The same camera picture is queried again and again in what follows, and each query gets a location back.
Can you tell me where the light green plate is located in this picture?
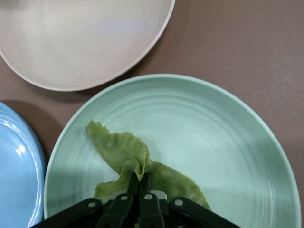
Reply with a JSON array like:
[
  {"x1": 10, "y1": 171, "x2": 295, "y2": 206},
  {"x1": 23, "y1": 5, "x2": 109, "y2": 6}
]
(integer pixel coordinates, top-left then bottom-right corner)
[{"x1": 43, "y1": 73, "x2": 302, "y2": 228}]

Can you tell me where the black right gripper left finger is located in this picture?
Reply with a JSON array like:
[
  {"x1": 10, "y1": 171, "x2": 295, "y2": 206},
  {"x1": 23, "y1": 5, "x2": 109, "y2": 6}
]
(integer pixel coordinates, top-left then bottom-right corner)
[{"x1": 30, "y1": 172, "x2": 140, "y2": 228}]

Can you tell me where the blue plate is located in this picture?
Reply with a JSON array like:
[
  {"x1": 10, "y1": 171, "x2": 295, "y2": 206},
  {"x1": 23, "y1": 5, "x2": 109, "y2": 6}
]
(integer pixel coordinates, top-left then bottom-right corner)
[{"x1": 0, "y1": 101, "x2": 47, "y2": 228}]

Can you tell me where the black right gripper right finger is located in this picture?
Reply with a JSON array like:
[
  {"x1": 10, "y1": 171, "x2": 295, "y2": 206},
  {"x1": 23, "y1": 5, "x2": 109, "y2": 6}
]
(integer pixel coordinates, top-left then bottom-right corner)
[{"x1": 139, "y1": 172, "x2": 240, "y2": 228}]

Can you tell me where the beige plate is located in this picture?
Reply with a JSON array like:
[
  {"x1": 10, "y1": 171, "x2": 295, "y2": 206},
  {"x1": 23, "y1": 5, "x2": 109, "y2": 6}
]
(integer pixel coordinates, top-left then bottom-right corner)
[{"x1": 0, "y1": 0, "x2": 176, "y2": 92}]

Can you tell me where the green lettuce leaf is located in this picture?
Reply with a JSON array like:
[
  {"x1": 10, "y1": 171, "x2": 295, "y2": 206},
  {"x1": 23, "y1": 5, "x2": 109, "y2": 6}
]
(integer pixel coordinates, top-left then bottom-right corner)
[{"x1": 85, "y1": 120, "x2": 212, "y2": 212}]

